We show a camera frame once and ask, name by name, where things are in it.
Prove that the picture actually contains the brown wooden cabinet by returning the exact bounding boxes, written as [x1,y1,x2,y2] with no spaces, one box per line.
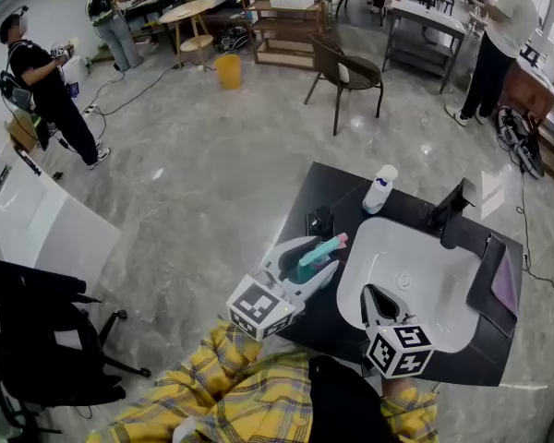
[500,55,554,131]

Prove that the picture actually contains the black desk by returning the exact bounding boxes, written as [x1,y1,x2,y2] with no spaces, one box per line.
[119,0,190,22]

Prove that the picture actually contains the black faucet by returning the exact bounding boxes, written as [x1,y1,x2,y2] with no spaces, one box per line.
[427,176,477,251]

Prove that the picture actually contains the brown wicker chair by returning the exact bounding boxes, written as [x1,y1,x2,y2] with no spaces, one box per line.
[303,32,385,137]

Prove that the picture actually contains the dark grey cloth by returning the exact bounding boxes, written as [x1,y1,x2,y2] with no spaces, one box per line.
[464,233,521,339]

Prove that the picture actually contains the purple cloth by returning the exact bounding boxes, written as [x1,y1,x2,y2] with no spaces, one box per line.
[489,249,521,317]

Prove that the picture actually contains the yellow bucket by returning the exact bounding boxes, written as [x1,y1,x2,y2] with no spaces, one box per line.
[214,53,244,91]

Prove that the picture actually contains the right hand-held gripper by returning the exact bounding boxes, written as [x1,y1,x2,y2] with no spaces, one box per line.
[360,283,437,380]

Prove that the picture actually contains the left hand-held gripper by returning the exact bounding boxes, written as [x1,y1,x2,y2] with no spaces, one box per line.
[225,234,341,343]

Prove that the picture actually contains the black inner top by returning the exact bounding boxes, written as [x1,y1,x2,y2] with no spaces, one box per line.
[307,354,401,443]

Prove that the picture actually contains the person's left forearm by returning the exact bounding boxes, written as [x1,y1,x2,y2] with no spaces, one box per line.
[196,318,264,389]

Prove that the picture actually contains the wooden shelf unit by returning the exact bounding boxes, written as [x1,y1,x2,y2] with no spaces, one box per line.
[236,0,328,71]

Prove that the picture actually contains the black floor cable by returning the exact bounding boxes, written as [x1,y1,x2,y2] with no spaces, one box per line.
[91,62,181,119]

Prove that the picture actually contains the black office chair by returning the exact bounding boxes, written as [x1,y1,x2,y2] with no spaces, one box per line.
[0,258,152,437]

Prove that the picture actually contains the black tangled cables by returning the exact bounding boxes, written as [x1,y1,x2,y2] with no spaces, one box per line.
[493,104,547,180]

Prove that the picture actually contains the white plastic bottle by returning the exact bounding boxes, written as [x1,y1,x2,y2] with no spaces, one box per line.
[361,163,400,215]

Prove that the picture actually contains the yellow plaid shirt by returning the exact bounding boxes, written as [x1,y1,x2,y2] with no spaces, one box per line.
[85,318,440,443]

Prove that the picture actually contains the cardboard box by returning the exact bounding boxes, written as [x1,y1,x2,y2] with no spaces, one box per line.
[5,108,41,152]

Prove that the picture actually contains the teal pink spray bottle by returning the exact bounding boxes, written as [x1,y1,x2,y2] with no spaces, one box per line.
[285,232,350,288]

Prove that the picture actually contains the black soap dispenser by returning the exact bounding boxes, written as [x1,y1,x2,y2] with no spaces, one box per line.
[306,205,337,240]

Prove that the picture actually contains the thin floor cable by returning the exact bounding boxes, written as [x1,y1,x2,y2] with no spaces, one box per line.
[514,166,554,306]

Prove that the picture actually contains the person's right forearm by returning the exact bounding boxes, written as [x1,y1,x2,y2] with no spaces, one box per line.
[379,378,440,443]

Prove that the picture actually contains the round wooden side table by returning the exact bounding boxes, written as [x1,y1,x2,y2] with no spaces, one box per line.
[159,0,217,71]

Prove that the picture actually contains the white bin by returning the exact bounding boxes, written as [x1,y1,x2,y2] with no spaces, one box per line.
[62,54,90,87]

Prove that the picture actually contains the white top metal table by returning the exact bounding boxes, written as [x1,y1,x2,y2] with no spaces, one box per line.
[381,0,467,95]

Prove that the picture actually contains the white sink basin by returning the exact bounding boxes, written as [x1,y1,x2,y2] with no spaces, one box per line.
[335,216,484,354]

